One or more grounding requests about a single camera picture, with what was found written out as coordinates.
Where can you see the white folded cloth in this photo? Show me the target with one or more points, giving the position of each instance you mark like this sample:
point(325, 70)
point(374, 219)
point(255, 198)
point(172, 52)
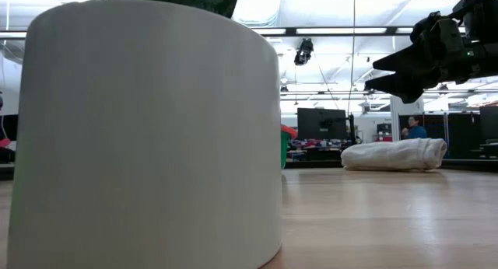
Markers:
point(393, 154)

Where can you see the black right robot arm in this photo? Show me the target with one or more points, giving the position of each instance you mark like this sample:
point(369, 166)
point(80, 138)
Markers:
point(482, 16)

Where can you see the person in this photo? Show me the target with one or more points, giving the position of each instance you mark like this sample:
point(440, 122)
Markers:
point(416, 132)

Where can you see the black room divider panel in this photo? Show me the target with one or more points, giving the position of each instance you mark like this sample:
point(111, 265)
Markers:
point(459, 133)

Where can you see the teal basket orange rim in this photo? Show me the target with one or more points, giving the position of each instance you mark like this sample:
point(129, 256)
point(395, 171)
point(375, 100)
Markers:
point(286, 148)

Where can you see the white round plant pot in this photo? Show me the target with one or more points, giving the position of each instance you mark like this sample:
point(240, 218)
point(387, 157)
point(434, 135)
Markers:
point(148, 144)

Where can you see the black background monitor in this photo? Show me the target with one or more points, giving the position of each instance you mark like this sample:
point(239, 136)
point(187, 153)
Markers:
point(321, 123)

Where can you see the black ceiling-mounted camera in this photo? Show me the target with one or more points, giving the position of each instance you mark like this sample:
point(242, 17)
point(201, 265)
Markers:
point(304, 51)

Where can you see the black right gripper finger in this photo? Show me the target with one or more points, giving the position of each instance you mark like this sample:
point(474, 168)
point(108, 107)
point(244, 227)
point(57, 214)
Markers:
point(408, 61)
point(404, 86)

